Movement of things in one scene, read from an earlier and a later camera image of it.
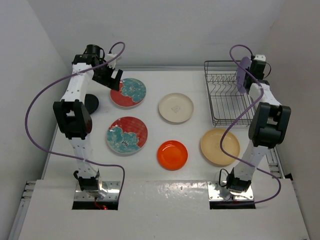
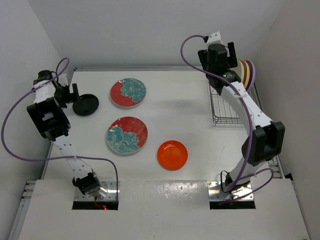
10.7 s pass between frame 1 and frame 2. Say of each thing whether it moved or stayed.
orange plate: stayed
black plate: stayed
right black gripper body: moved
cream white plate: moved
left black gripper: moved
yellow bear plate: moved
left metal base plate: stayed
